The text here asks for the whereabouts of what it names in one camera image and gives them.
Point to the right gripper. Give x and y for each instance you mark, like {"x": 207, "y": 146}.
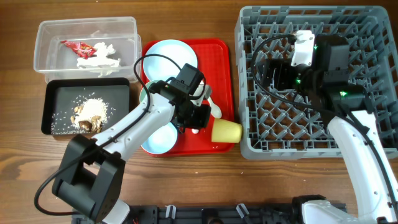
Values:
{"x": 282, "y": 67}

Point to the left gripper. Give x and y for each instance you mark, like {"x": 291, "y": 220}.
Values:
{"x": 201, "y": 120}

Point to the white plastic spoon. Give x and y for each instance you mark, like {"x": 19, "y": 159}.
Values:
{"x": 215, "y": 109}

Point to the light blue bowl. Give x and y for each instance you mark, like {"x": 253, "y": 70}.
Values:
{"x": 162, "y": 140}

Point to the yellow cup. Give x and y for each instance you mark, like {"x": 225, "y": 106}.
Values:
{"x": 225, "y": 131}

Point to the green bowl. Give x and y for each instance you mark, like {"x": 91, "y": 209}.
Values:
{"x": 142, "y": 95}

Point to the light blue plate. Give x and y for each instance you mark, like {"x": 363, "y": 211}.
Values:
{"x": 160, "y": 68}

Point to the white napkin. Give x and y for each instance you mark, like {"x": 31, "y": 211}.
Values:
{"x": 100, "y": 63}

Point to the food scraps and rice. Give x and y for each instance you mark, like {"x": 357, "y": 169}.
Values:
{"x": 85, "y": 115}

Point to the red snack wrapper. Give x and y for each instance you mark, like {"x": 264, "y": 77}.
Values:
{"x": 82, "y": 49}

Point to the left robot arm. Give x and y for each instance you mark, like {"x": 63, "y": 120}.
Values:
{"x": 91, "y": 170}

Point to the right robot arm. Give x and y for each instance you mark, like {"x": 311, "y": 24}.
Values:
{"x": 319, "y": 69}

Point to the grey dishwasher rack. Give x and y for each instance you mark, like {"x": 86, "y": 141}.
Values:
{"x": 273, "y": 129}

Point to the red serving tray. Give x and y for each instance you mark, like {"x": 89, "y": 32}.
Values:
{"x": 213, "y": 62}

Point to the clear plastic bin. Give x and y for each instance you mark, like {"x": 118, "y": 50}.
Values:
{"x": 57, "y": 62}

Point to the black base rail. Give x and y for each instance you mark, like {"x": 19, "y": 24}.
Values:
{"x": 273, "y": 213}

